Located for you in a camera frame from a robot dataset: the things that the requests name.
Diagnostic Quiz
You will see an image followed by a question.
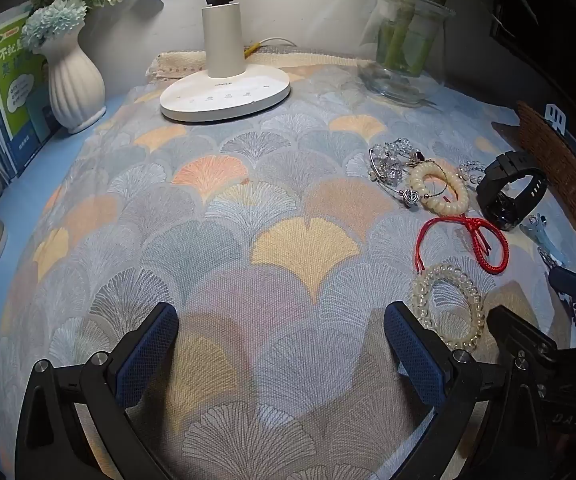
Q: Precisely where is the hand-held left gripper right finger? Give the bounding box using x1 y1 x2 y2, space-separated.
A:
384 301 548 480

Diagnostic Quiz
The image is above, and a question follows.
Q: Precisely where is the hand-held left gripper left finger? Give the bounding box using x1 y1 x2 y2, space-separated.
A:
14 302 181 480

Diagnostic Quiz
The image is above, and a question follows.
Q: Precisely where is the large clear bead bracelet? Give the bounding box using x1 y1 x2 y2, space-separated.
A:
410 262 483 352

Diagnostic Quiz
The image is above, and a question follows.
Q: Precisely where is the red string bracelet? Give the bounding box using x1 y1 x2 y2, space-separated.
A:
415 212 511 277

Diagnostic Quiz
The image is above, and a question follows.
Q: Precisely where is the brown wicker basket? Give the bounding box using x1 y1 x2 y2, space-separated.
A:
492 101 576 266

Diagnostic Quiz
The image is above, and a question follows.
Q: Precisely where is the cream bead bracelet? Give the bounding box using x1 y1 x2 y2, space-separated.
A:
409 159 468 207

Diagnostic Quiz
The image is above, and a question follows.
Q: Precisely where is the silver bangle with purple gem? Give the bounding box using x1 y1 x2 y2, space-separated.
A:
369 150 438 196

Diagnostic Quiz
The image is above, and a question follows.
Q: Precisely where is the small silver metal trinket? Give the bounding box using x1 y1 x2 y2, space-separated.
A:
538 246 566 268

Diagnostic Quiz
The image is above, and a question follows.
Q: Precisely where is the black smartwatch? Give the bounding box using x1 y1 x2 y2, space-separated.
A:
475 149 548 231

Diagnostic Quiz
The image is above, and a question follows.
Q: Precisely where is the silver heart charm bangle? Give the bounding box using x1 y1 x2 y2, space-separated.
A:
393 175 463 208

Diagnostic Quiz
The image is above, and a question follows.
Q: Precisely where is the clear glass vase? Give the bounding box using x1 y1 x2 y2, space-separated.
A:
358 0 456 107

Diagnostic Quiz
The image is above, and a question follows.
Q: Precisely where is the dark monitor screen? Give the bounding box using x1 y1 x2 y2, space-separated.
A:
488 0 576 91

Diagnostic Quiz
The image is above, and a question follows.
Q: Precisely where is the white ribbed vase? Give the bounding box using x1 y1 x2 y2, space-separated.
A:
38 20 107 134

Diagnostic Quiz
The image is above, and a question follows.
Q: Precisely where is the green cover book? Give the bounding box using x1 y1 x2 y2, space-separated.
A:
0 2 64 171

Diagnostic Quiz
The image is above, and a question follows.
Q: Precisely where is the white desk lamp base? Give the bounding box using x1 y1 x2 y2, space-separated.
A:
159 0 293 123

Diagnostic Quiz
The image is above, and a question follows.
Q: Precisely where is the artificial flower bouquet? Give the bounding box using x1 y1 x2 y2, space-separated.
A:
20 0 183 53

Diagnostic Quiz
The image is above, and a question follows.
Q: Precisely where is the small clear bead bracelet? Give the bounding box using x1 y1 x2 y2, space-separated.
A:
458 160 488 185

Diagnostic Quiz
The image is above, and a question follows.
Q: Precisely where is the white plastic bracket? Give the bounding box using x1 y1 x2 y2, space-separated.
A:
542 104 567 136

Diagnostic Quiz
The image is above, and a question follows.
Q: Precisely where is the crystal bead bracelet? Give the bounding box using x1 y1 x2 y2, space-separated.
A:
368 141 419 181

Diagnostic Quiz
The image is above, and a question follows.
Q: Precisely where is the yellow cable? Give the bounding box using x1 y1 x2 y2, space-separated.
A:
242 37 299 58

